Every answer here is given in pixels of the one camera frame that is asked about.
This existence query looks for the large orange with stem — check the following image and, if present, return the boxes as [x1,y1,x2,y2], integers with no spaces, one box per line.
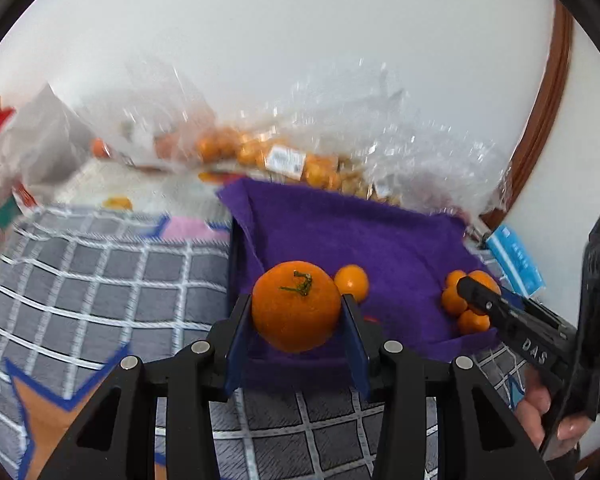
[251,261,341,353]

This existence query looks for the right hand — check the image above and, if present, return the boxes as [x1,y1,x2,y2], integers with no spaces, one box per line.
[515,366,593,460]

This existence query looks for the small orange bottom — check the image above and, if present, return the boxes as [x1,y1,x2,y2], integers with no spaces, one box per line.
[456,310,491,335]

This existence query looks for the small orange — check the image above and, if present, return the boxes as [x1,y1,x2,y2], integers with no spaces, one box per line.
[456,310,491,335]
[441,286,468,318]
[445,270,467,288]
[468,270,502,295]

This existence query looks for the small orange top right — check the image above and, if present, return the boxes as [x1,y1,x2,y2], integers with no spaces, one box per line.
[468,270,502,295]

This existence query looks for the small orange middle left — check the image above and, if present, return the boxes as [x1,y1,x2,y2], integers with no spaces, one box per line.
[441,286,468,318]

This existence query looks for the blue white packet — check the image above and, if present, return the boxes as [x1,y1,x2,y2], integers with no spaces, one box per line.
[486,224,545,298]

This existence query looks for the small orange top left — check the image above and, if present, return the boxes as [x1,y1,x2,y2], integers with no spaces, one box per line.
[445,270,467,288]

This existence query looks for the grey checked tablecloth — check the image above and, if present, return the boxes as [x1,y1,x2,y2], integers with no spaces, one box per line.
[0,206,524,479]

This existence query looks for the purple felt cloth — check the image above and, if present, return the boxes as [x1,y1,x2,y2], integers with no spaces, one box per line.
[215,176,504,395]

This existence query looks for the small orange mandarin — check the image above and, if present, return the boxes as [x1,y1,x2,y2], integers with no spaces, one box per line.
[334,264,370,304]

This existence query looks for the loose orange far left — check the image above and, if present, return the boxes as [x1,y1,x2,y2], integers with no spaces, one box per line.
[91,138,110,159]

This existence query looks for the grey plastic bag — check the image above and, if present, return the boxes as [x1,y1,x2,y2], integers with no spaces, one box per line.
[0,86,94,194]

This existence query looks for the clear plastic bag of oranges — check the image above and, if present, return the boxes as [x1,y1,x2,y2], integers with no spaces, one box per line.
[112,60,508,217]

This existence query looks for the brown wooden door frame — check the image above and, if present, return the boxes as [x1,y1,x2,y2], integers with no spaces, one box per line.
[481,0,574,230]

